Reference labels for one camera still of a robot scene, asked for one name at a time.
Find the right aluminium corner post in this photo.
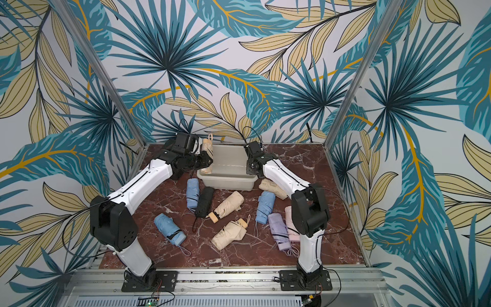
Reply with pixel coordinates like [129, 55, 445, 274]
[323, 1, 402, 150]

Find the black folded umbrella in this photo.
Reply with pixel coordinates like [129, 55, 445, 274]
[192, 187, 215, 233]

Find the green circuit board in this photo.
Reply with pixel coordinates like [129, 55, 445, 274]
[136, 297, 159, 307]

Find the light blue umbrella right side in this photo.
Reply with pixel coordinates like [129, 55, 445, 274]
[253, 191, 276, 237]

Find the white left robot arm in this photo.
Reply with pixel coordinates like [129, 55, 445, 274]
[90, 133, 213, 283]

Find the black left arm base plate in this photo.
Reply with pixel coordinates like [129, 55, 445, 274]
[121, 269, 178, 292]

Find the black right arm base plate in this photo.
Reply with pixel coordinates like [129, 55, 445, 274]
[274, 269, 333, 292]

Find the white plastic storage box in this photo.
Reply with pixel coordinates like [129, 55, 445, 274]
[197, 144, 258, 191]

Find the aluminium corner post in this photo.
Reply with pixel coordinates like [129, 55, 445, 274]
[50, 0, 147, 147]
[323, 1, 402, 150]

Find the beige umbrella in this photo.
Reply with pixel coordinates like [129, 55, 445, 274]
[259, 179, 288, 200]
[211, 217, 250, 251]
[207, 191, 244, 223]

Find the left aluminium corner post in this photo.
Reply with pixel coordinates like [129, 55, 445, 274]
[50, 0, 147, 147]

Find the lavender folded umbrella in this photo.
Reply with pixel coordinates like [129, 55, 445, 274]
[268, 213, 299, 257]

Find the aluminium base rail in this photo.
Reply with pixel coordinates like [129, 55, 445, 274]
[58, 266, 395, 306]

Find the pink folded umbrella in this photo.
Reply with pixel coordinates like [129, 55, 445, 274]
[285, 206, 300, 243]

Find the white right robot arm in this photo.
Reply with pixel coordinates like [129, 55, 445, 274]
[244, 141, 330, 278]

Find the light blue umbrella near box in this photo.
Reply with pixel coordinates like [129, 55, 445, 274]
[186, 178, 200, 212]

